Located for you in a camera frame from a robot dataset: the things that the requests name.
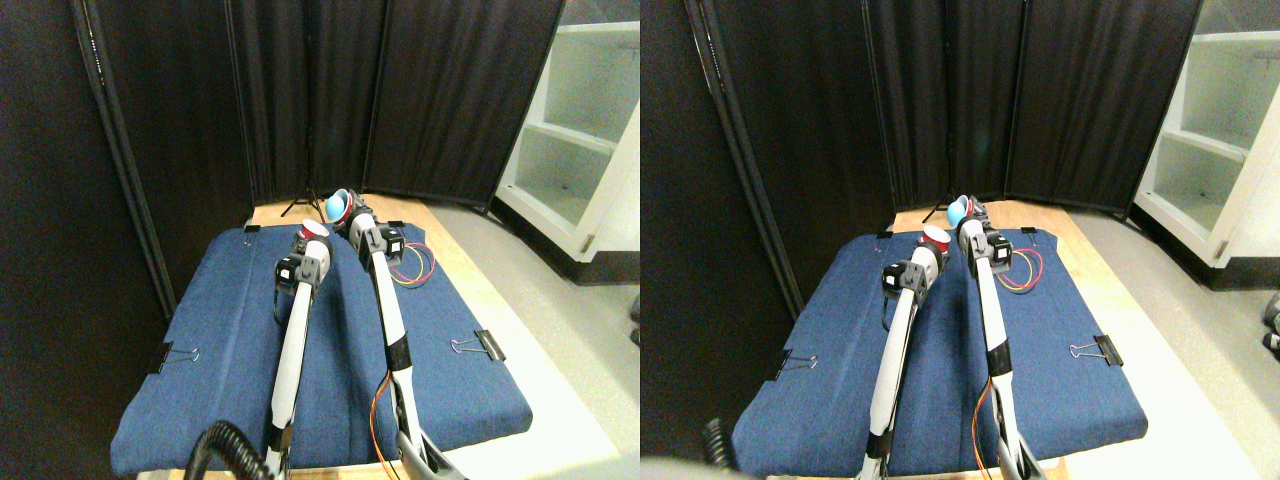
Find black curtain stand foot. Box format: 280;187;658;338
281;190;327;227
922;193;963;231

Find orange wire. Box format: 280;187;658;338
972;378;1001;480
369;372;401;480

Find yellow wire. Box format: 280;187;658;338
1003;255;1039;291
395;250;431;286

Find black curtain stand pole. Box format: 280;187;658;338
688;0;807;323
77;0;179;323

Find white shelf unit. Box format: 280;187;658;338
1133;35;1280;271
493;25;640;266

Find black ribbed hose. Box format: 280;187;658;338
183;420;276;480
700;418;737;471

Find red wire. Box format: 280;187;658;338
392;243;437;290
1000;247;1045;294

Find dark blue cloth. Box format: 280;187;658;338
724;228;1149;477
110;222;533;477

